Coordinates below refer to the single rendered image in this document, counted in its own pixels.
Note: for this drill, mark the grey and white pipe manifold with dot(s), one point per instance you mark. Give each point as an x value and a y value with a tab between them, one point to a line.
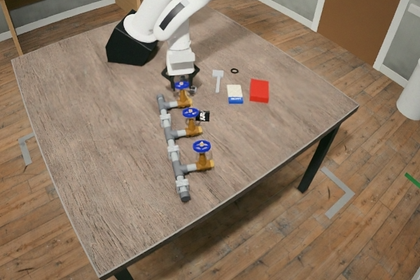
179	170

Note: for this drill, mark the red block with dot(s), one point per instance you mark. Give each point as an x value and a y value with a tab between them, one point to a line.
259	91

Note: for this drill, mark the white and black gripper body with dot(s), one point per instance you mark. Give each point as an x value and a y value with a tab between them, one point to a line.
179	68

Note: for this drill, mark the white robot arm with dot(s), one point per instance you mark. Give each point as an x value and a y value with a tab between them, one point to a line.
165	20

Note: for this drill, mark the black tag with gold chain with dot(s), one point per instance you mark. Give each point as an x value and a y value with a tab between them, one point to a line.
203	116

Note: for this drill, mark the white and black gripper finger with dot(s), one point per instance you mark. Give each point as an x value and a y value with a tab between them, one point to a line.
193	75
170	78

